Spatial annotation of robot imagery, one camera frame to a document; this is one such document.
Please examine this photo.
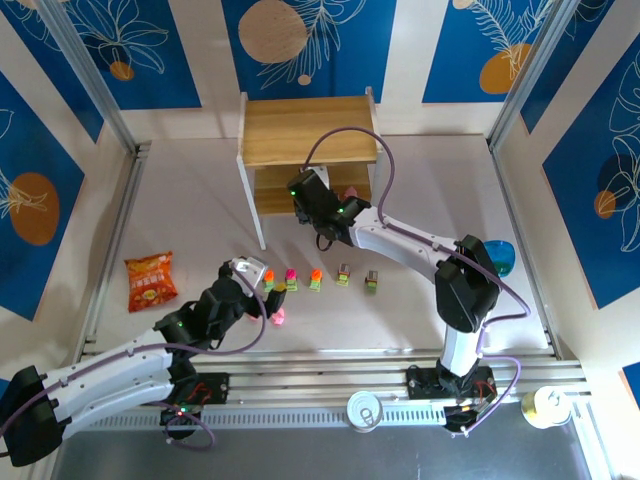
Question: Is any orange snack chips bag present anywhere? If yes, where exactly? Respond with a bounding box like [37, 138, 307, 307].
[123, 250, 180, 314]

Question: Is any black controller board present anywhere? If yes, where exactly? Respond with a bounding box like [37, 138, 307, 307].
[159, 403, 204, 428]
[441, 384, 497, 437]

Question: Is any silver pull tab can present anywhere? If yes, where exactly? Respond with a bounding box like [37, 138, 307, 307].
[346, 390, 386, 432]

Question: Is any blue bowl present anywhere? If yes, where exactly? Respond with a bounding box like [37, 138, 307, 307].
[481, 239, 517, 279]

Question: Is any yellowish white can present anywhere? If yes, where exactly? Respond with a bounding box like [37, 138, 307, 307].
[520, 385, 574, 430]

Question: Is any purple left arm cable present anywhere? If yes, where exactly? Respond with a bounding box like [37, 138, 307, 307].
[0, 269, 268, 454]

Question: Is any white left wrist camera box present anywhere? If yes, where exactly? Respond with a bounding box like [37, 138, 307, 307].
[226, 255, 268, 292]

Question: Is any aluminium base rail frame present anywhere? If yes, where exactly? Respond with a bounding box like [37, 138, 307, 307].
[42, 348, 589, 434]

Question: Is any wooden shelf white frame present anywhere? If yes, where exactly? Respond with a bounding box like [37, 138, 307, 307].
[234, 85, 383, 251]

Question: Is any grey slotted cable duct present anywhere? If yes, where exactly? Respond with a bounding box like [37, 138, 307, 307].
[63, 406, 451, 432]

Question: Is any aluminium corner post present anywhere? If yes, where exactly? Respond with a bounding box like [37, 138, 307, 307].
[486, 0, 587, 152]
[36, 0, 152, 157]

